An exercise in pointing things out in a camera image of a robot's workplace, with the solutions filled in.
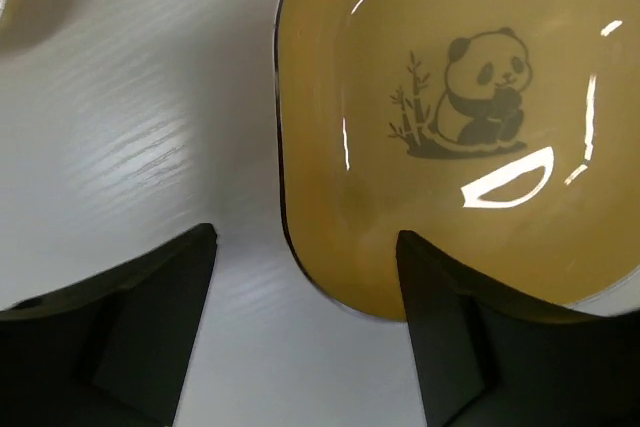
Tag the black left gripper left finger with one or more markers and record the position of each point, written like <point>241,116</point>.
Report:
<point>113,349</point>

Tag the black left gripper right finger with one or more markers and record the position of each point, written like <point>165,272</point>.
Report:
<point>487,354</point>

